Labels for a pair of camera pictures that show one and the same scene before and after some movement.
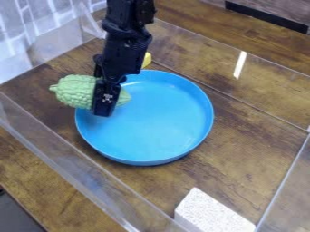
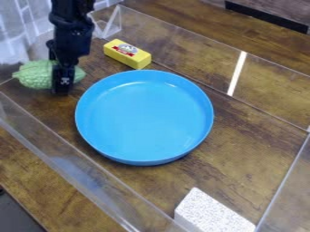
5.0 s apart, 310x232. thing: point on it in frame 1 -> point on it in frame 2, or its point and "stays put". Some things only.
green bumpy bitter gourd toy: x=74 y=91 -> x=36 y=74
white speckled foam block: x=201 y=213 stays put
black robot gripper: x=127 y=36 -> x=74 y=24
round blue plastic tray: x=161 y=125 stays put
